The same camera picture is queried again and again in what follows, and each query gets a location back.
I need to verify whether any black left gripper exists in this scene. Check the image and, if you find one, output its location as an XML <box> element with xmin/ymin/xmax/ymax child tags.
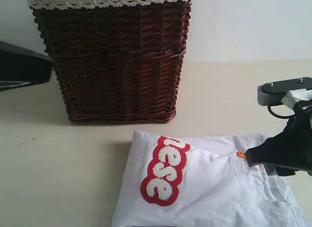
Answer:
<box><xmin>0</xmin><ymin>41</ymin><xmax>53</xmax><ymax>92</ymax></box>

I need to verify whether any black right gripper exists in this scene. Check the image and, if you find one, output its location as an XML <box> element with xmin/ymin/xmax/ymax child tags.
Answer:
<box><xmin>245</xmin><ymin>104</ymin><xmax>312</xmax><ymax>177</ymax></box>

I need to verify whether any white t-shirt with red lettering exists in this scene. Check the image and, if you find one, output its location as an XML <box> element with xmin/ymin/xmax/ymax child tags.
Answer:
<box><xmin>112</xmin><ymin>130</ymin><xmax>309</xmax><ymax>227</ymax></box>

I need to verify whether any dark red wicker basket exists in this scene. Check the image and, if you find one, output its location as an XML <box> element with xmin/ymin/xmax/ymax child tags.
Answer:
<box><xmin>33</xmin><ymin>0</ymin><xmax>192</xmax><ymax>123</ymax></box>

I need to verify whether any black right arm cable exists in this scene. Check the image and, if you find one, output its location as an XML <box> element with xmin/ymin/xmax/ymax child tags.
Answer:
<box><xmin>267</xmin><ymin>104</ymin><xmax>295</xmax><ymax>119</ymax></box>

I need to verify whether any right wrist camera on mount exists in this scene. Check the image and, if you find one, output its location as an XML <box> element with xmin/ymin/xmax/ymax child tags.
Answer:
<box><xmin>257</xmin><ymin>77</ymin><xmax>312</xmax><ymax>109</ymax></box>

